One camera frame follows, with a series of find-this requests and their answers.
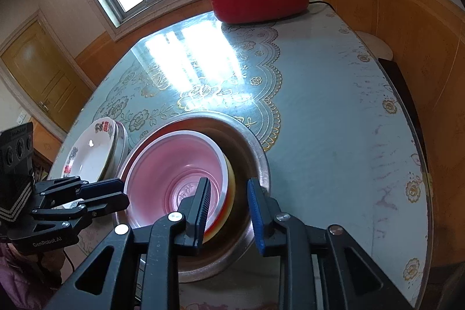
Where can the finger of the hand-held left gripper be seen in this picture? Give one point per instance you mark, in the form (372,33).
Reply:
(109,204)
(101,188)

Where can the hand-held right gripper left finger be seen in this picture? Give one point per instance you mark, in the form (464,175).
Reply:
(203,212)

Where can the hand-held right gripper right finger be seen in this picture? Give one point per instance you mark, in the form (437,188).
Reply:
(256,219)

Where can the yellow plastic bowl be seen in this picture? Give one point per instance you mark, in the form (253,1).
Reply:
(229,186)

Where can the small white floral plate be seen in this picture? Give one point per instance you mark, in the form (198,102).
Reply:
(90,146)

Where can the red plastic bowl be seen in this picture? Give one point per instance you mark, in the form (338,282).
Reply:
(163,164)

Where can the stainless steel bowl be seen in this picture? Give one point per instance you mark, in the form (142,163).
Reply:
(247,157)

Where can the brown wooden cabinet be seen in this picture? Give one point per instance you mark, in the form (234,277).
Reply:
(45,150)

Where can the yellow wooden door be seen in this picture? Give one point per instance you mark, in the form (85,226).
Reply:
(43,77)

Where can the grey floral tablecloth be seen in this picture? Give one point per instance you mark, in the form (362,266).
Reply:
(327,132)

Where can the white round stool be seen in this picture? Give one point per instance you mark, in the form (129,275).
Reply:
(374,43)

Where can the white light switch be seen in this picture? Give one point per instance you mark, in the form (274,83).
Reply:
(21,118)

